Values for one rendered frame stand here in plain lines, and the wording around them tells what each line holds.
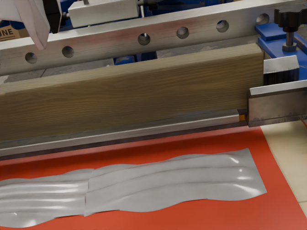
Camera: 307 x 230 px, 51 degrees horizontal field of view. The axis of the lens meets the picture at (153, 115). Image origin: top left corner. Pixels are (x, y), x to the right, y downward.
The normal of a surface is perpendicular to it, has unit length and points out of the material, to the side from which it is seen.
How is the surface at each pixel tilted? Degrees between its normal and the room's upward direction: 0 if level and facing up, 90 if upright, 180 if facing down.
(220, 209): 0
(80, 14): 90
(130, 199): 39
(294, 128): 0
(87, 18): 90
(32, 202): 32
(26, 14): 102
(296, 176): 0
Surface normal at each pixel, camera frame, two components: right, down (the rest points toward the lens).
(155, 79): 0.01, 0.53
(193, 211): -0.16, -0.84
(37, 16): 0.79, 0.47
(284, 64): -0.11, -0.22
